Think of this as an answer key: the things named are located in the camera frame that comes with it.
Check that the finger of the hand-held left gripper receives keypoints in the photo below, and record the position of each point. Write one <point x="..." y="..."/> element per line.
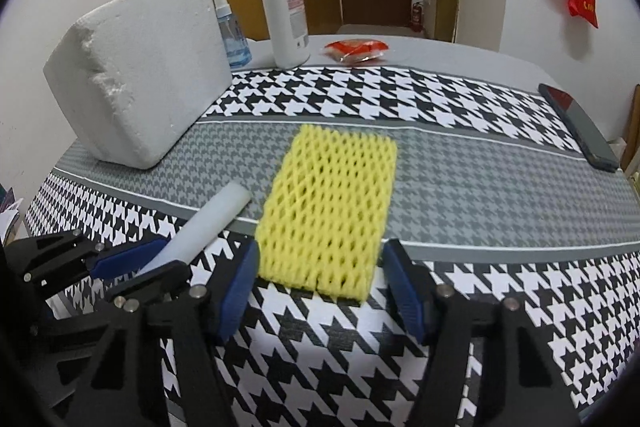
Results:
<point x="160" y="279"/>
<point x="127" y="257"/>

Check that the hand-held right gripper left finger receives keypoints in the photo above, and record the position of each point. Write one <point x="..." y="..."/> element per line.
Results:
<point x="237" y="292"/>

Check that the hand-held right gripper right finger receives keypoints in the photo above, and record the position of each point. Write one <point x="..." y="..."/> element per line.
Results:
<point x="400" y="292"/>

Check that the white foam tube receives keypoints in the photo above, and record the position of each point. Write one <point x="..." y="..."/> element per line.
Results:
<point x="205" y="227"/>

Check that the yellow foam net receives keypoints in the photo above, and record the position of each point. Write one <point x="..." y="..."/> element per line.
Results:
<point x="330" y="207"/>

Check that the white foam box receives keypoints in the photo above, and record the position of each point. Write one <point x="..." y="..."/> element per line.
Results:
<point x="145" y="72"/>

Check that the houndstooth tablecloth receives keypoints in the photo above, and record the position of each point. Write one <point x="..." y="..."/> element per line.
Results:
<point x="475" y="187"/>

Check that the black phone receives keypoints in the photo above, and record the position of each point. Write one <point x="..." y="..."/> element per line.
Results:
<point x="580" y="127"/>

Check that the clear blue spray bottle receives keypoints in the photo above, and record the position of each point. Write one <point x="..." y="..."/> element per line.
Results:
<point x="235" y="37"/>

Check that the red snack packet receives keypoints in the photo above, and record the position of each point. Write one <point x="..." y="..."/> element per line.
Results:
<point x="355" y="49"/>

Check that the red fire extinguisher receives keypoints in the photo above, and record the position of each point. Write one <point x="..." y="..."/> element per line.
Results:
<point x="417" y="17"/>

